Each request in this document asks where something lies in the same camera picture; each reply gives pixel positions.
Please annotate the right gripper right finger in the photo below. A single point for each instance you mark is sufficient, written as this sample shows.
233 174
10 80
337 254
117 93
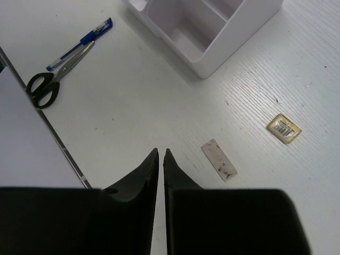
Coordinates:
228 221

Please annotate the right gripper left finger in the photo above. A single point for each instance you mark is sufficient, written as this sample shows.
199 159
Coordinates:
116 220

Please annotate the black-handled scissors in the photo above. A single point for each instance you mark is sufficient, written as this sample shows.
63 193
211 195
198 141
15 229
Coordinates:
43 88

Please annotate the grey dirty eraser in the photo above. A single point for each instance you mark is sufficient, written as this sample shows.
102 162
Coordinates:
219 160

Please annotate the yellow barcode eraser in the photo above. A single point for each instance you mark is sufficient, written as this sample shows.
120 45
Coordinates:
283 129

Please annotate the blue ballpoint pen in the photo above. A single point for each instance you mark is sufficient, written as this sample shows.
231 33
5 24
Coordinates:
93 35

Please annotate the right white compartment organizer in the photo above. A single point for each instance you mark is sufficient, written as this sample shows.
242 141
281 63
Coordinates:
204 34

